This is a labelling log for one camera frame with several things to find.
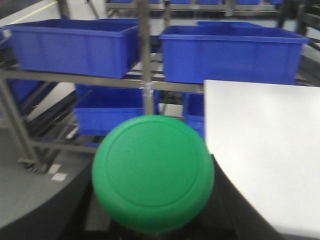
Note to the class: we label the large blue bin right shelf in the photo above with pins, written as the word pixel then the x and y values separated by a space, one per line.
pixel 195 53

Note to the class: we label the large blue bin lower left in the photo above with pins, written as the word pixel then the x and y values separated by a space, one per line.
pixel 102 47

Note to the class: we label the stainless steel shelving rack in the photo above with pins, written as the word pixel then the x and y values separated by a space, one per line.
pixel 139 76

